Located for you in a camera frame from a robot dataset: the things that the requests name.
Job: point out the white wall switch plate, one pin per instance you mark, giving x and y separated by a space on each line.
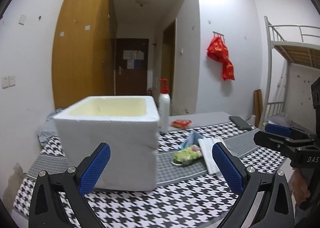
5 81
12 80

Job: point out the metal bunk bed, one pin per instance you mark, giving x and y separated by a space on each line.
300 53

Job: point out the wooden side door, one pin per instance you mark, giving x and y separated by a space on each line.
168 63

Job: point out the white face mask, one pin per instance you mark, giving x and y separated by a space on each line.
208 155

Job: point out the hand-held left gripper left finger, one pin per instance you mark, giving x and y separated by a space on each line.
96 168

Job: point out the green lettuce toy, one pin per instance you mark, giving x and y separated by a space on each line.
186 155

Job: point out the white pump bottle red cap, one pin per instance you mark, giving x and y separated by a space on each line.
164 108

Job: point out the paper notices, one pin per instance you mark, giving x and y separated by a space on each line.
132 55

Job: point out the dark brown entrance door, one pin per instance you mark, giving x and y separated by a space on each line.
125 80

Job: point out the wooden boards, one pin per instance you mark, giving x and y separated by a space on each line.
258 108

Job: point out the white wall socket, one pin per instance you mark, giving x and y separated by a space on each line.
22 19

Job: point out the white patterned bed curtain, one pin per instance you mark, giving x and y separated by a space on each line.
300 88

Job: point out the houndstooth blanket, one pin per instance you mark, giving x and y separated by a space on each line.
175 200

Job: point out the black smartphone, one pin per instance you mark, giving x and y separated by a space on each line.
240 123

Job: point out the ceiling lamp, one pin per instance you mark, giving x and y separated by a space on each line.
142 1

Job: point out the person's right hand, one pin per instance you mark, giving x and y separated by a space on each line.
299 185

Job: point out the blue-grey crumpled cloth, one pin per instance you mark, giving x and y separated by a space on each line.
46 130

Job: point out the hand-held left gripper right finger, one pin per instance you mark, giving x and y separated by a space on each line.
228 168

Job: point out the red plastic bag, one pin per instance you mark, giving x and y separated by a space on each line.
217 48

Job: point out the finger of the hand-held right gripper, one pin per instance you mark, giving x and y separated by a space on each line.
270 140
277 128

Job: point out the grey pillow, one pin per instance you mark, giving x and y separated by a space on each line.
278 119

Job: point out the red snack packet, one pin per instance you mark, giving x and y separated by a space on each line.
182 123

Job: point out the wooden wardrobe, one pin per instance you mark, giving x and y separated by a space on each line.
80 43

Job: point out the white foam box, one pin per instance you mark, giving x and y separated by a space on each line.
112 148

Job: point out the metal wall hook rack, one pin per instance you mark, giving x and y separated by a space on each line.
218 33

